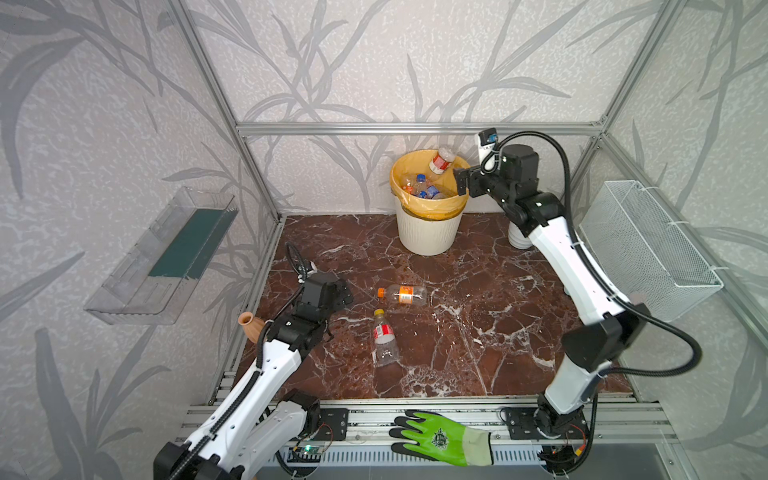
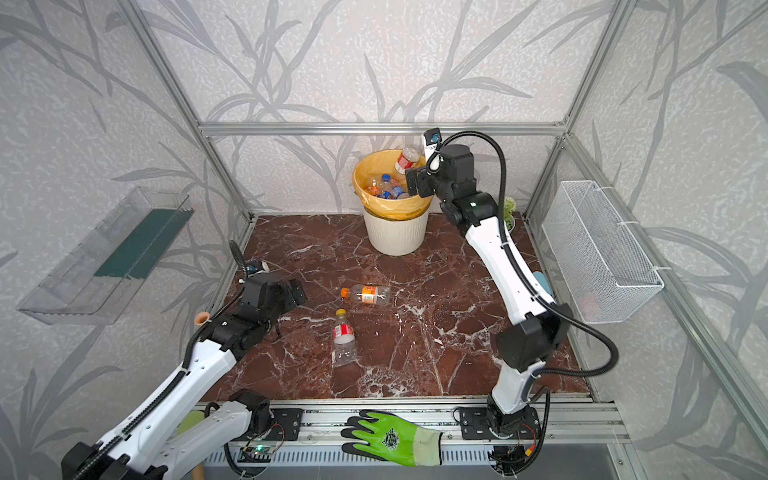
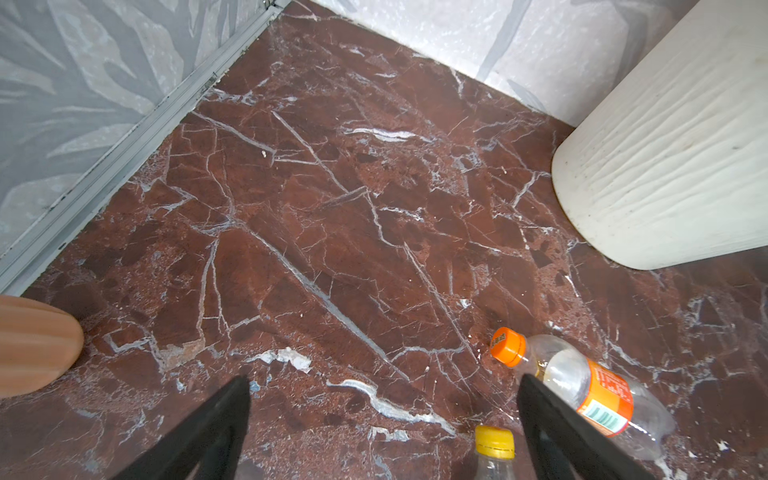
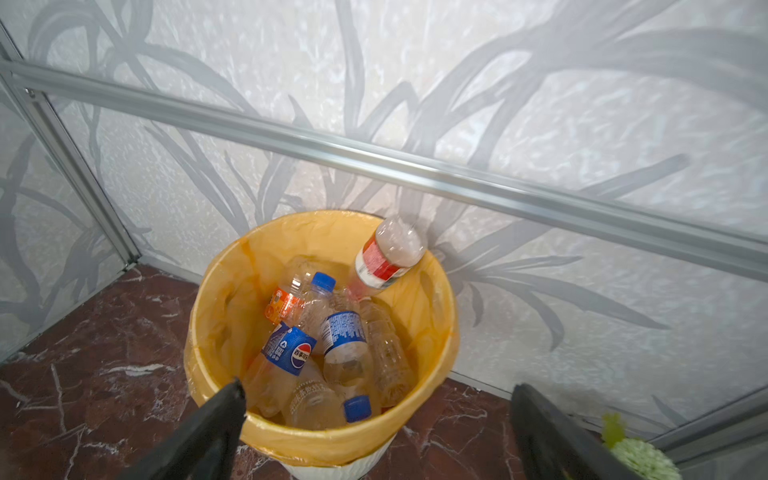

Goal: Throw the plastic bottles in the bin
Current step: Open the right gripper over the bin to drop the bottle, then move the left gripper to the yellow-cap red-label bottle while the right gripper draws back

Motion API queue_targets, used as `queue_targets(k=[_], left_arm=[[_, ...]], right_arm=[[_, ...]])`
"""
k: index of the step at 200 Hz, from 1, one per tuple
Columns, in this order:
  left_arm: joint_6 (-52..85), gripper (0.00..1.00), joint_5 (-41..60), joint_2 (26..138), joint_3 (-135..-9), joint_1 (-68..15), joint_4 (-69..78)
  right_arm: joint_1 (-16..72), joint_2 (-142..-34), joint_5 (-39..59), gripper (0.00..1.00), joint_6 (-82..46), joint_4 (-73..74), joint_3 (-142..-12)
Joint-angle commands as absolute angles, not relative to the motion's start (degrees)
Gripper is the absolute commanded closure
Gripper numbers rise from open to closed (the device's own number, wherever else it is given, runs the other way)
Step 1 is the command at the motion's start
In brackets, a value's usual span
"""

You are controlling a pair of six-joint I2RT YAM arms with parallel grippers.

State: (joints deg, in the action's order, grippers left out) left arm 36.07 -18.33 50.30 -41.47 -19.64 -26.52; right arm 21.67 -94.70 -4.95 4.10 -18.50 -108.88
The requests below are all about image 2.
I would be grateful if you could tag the white wire mesh basket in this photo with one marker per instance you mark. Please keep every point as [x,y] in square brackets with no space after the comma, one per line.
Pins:
[608,274]

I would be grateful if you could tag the yellow cap red label bottle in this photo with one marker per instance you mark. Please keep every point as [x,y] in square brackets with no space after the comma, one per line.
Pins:
[344,341]

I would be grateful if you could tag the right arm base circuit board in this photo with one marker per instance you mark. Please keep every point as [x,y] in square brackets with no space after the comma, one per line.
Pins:
[513,457]

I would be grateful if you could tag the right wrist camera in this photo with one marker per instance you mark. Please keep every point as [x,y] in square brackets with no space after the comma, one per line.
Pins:
[432,138]

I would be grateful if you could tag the orange label bottle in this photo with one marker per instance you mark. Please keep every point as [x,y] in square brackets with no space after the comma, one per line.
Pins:
[373,187]
[367,294]

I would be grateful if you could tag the blue label bottle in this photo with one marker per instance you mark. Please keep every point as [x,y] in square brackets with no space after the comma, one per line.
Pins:
[390,189]

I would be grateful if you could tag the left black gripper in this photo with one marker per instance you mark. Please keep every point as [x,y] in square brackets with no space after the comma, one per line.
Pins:
[294,291]

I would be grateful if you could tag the clear acrylic wall shelf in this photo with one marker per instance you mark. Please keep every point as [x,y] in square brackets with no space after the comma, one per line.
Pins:
[94,284]

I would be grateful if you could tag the light blue plastic trowel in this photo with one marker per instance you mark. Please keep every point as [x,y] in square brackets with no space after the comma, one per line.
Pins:
[543,285]

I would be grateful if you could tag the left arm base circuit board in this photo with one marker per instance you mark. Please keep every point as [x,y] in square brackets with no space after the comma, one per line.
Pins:
[258,453]

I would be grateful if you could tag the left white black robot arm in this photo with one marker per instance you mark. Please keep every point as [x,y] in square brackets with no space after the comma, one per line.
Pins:
[148,444]

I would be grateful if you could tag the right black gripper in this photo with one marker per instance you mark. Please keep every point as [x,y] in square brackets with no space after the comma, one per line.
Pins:
[421,182]

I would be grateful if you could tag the green and black work glove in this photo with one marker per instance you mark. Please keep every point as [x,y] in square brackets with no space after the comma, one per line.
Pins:
[383,436]

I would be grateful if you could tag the white ribbed waste bin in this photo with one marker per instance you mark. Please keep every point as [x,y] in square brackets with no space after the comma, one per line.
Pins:
[396,237]

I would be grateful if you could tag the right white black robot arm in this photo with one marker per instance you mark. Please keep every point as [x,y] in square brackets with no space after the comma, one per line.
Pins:
[538,324]

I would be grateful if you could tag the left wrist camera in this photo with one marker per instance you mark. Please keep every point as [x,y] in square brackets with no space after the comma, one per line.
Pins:
[255,267]

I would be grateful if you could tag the small terracotta clay pot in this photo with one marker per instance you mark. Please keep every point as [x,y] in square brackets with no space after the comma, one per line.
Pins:
[201,318]

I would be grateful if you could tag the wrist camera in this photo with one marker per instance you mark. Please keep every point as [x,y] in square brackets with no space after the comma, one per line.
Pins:
[432,138]
[255,267]

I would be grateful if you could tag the white pot with plant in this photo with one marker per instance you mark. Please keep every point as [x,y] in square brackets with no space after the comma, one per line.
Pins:
[509,209]

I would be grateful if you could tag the yellow plastic bin liner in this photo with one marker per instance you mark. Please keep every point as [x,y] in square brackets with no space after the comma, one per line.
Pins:
[374,166]

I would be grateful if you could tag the red cap white label bottle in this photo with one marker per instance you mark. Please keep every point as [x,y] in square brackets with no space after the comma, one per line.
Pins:
[407,159]

